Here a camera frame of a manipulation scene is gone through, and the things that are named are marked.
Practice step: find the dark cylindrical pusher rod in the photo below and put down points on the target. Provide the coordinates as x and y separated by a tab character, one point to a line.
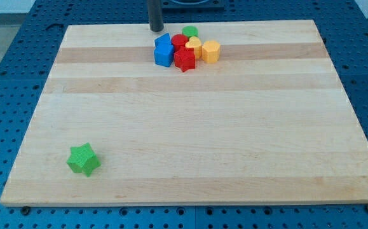
155	15

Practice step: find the blue triangle block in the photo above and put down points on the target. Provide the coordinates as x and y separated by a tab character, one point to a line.
164	39

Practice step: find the red circle block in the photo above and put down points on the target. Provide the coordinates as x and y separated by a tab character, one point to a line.
179	41

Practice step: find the green circle block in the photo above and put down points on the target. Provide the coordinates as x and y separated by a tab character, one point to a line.
190	31

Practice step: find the blue cube block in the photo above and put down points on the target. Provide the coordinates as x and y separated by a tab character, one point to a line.
164	55

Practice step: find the yellow heart block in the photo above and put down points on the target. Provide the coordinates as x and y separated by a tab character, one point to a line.
194	44

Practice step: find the red star block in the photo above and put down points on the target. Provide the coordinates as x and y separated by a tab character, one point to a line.
185	59

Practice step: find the yellow hexagon block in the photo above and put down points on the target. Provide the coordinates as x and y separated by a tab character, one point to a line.
211	51

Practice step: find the wooden board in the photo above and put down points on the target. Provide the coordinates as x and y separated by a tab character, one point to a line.
268	124

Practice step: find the green star block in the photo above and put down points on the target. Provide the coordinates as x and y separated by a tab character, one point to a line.
83	159

